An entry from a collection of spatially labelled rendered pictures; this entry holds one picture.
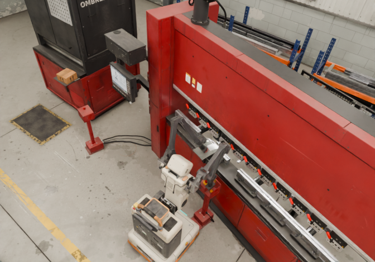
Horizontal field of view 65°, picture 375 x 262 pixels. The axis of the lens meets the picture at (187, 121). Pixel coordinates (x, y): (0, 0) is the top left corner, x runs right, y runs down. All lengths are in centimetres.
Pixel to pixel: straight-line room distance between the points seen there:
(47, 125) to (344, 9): 594
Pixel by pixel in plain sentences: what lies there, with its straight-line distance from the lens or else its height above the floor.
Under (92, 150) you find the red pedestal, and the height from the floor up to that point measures 6.
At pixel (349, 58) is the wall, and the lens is 718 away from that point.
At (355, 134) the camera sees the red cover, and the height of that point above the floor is 230.
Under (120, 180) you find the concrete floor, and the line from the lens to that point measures 451.
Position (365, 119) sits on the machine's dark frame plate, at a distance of 244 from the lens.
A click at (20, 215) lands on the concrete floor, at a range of 459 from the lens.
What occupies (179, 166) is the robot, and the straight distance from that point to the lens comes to 292.
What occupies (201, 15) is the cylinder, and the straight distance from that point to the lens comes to 312.
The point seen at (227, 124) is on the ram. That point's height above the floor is 149.
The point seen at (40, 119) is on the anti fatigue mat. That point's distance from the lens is 570.
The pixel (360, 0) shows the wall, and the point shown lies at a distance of 679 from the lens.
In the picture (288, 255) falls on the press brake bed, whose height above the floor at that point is 70.
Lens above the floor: 367
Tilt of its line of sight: 44 degrees down
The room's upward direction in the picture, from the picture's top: 5 degrees clockwise
